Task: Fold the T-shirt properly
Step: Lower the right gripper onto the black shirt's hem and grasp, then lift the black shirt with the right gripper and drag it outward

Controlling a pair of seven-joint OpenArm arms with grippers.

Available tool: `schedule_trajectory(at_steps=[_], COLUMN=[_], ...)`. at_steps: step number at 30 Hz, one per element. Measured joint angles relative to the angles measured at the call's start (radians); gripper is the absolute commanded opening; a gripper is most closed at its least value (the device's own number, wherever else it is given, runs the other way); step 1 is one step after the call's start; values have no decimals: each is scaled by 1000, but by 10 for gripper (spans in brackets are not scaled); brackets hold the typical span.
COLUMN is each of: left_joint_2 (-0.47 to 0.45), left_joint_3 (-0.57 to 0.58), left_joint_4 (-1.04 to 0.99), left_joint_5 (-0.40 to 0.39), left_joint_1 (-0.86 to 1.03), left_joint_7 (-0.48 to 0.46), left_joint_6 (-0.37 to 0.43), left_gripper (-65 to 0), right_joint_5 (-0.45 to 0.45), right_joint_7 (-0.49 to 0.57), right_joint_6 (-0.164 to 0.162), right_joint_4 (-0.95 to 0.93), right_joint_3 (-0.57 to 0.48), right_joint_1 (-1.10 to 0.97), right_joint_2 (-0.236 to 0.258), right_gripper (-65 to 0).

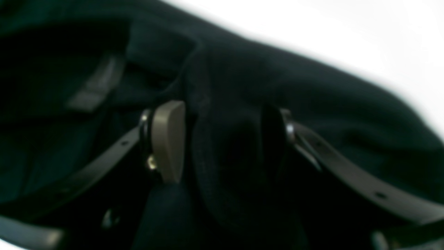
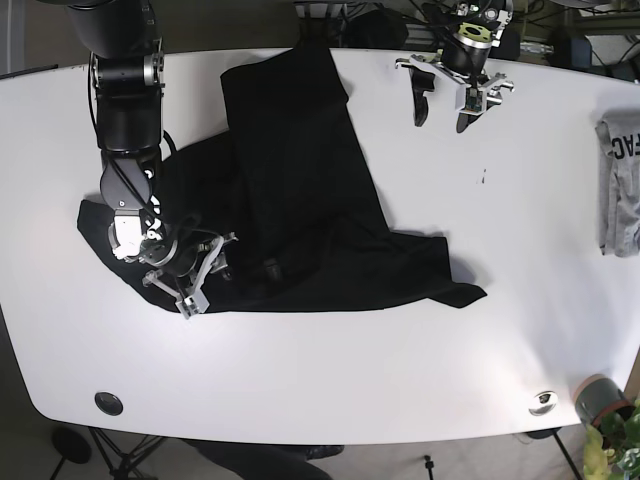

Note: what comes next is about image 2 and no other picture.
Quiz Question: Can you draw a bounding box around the black tripod stand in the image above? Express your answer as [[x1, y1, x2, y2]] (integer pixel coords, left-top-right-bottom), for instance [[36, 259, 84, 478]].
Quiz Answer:
[[50, 427, 167, 480]]

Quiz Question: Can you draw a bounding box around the grey T-shirt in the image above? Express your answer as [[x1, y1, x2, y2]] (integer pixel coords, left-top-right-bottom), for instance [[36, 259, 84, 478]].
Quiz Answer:
[[595, 109, 639, 258]]

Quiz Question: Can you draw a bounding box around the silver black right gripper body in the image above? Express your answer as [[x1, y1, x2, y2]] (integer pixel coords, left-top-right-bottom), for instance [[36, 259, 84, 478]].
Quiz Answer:
[[107, 209, 205, 276]]

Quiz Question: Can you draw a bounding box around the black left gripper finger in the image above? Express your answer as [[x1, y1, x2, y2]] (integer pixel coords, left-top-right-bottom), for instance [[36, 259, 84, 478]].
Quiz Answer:
[[456, 90, 486, 134], [410, 68, 433, 127]]

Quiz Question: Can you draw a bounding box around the potted green plant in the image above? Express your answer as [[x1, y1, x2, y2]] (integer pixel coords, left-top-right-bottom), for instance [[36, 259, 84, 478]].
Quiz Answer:
[[573, 374, 639, 479]]

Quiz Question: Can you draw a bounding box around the silver table grommet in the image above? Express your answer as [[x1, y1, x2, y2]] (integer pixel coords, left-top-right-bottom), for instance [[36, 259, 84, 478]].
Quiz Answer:
[[528, 391, 558, 416]]

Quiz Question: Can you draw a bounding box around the black table grommet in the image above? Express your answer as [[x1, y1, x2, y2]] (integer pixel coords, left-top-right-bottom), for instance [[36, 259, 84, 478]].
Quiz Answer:
[[94, 391, 124, 416]]

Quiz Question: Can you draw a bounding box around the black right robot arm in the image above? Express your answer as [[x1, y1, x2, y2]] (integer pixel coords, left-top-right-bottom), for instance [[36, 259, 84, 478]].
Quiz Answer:
[[63, 1, 236, 318]]

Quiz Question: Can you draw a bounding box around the black T-shirt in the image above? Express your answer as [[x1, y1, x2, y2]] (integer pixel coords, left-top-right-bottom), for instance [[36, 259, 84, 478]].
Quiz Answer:
[[77, 42, 488, 315]]

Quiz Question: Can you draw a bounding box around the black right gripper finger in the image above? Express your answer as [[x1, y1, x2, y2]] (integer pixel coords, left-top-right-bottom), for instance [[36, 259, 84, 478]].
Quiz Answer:
[[145, 235, 233, 319], [208, 258, 233, 281]]

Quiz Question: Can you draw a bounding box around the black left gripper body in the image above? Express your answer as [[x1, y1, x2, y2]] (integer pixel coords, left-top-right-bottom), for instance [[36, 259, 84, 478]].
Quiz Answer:
[[395, 22, 514, 109]]

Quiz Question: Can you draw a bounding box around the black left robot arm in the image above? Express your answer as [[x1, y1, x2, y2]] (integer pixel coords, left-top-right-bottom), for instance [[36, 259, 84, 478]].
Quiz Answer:
[[395, 1, 514, 134]]

